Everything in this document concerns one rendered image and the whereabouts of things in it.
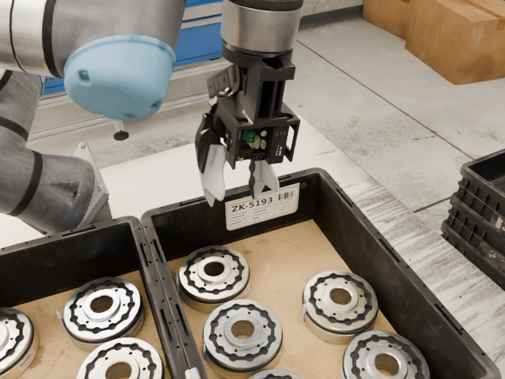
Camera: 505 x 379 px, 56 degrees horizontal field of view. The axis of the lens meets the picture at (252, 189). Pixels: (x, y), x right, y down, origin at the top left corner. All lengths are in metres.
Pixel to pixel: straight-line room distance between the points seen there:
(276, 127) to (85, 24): 0.21
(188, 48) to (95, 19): 2.16
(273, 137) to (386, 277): 0.27
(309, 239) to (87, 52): 0.52
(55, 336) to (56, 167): 0.29
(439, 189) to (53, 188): 1.83
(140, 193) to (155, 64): 0.75
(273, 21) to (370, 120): 2.32
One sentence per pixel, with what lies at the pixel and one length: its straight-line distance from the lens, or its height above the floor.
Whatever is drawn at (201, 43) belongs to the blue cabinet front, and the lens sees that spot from 2.55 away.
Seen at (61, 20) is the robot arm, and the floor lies 1.27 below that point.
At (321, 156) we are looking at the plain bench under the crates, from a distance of 1.20.
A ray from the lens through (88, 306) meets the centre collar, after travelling 0.69.
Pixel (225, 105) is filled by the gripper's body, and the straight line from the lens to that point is 0.50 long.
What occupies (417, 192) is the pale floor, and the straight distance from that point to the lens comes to 2.29.
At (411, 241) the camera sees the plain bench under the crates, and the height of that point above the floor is 0.70.
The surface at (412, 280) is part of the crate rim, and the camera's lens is 0.63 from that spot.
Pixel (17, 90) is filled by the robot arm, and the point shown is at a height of 1.03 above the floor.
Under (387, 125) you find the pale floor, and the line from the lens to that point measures 2.72.
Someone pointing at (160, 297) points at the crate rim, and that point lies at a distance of 0.59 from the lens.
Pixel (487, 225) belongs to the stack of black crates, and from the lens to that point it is 1.46.
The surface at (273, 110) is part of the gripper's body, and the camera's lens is 0.47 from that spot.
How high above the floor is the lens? 1.39
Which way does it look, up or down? 40 degrees down
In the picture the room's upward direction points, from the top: straight up
